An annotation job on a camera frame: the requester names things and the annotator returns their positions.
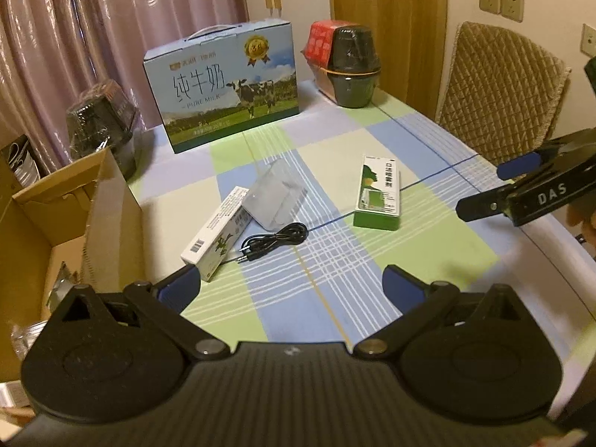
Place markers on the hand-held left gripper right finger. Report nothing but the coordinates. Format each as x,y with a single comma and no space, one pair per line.
400,284

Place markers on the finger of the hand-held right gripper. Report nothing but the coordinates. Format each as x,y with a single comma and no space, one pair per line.
517,165
484,205

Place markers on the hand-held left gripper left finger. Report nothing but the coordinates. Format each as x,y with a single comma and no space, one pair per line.
179,284

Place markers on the long white green box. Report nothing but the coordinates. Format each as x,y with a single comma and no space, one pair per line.
214,237

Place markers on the large cardboard box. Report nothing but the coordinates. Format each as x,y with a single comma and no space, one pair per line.
111,223

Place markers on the checked cloth desktop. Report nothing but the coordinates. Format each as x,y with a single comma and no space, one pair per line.
326,260

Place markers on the person's right hand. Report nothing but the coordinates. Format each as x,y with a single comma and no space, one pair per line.
581,218

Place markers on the green medicine box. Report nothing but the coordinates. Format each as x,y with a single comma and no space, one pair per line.
377,214

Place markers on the chair with quilted cover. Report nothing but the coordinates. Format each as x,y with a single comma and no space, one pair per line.
503,88

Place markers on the silver foil packet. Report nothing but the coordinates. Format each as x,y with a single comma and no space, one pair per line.
25,340
58,288

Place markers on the clear plastic box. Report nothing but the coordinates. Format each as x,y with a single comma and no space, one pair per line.
272,195

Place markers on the black plastic-wrapped pot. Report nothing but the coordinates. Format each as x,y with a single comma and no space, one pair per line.
354,70
100,121

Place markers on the blue milk carton box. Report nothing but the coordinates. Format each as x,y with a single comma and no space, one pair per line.
219,98

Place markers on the black white striped bag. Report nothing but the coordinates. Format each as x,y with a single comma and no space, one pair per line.
21,163

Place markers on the red patterned box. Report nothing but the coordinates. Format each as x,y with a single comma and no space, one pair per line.
319,42

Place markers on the pink curtain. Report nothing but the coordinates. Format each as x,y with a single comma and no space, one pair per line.
93,18

